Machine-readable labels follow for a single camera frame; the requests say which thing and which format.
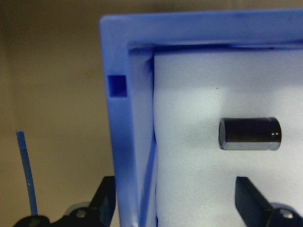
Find blue plastic capacitor bin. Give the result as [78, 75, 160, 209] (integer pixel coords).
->
[98, 9, 303, 227]

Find dark parts in far bin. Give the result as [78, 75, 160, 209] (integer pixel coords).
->
[151, 47, 303, 227]

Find short dark cylindrical capacitor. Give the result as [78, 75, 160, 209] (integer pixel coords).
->
[218, 116, 282, 151]

